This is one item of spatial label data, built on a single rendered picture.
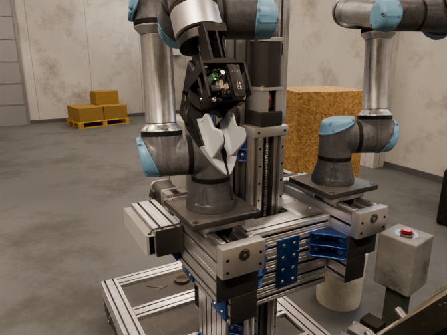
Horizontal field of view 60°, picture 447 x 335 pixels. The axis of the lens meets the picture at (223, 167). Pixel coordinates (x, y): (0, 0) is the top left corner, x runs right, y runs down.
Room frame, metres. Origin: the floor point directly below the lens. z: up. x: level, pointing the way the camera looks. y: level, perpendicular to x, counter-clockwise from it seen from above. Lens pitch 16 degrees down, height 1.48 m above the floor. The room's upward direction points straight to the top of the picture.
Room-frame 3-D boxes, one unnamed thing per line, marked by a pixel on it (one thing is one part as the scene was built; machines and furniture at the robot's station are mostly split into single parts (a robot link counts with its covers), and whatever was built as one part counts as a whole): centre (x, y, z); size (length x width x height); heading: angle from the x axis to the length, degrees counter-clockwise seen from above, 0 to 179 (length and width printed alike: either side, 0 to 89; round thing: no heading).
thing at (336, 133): (1.34, -0.40, 1.20); 0.13 x 0.12 x 0.14; 94
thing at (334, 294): (2.12, -0.73, 0.24); 0.32 x 0.30 x 0.47; 119
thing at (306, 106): (2.76, -0.66, 0.63); 0.50 x 0.42 x 1.25; 105
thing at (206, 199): (1.10, 0.04, 1.09); 0.15 x 0.15 x 0.10
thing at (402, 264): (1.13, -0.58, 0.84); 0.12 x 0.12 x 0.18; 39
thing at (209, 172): (1.10, 0.05, 1.20); 0.13 x 0.12 x 0.14; 105
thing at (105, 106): (8.61, 2.80, 0.35); 1.26 x 0.96 x 0.70; 119
